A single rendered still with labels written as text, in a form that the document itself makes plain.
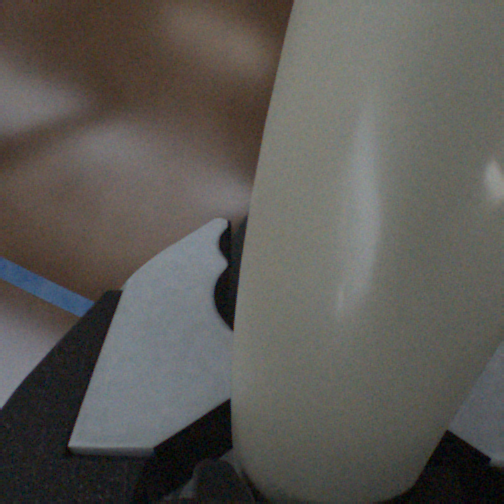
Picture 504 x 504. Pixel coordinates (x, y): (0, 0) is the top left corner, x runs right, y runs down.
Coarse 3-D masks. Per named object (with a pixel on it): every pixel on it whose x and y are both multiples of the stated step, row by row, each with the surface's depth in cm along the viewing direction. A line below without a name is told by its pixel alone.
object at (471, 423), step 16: (496, 352) 7; (496, 368) 7; (480, 384) 6; (496, 384) 6; (480, 400) 6; (496, 400) 6; (464, 416) 6; (480, 416) 6; (496, 416) 6; (448, 432) 6; (464, 432) 5; (480, 432) 5; (496, 432) 5; (448, 448) 6; (464, 448) 5; (480, 448) 5; (496, 448) 5; (432, 464) 6; (448, 464) 6; (464, 464) 5; (480, 464) 5; (496, 464) 5; (464, 480) 6; (464, 496) 6
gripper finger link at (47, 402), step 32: (96, 320) 7; (64, 352) 7; (96, 352) 7; (32, 384) 6; (64, 384) 6; (0, 416) 5; (32, 416) 6; (64, 416) 6; (0, 448) 5; (32, 448) 5; (64, 448) 5; (0, 480) 5; (32, 480) 5; (64, 480) 5; (96, 480) 5; (128, 480) 5
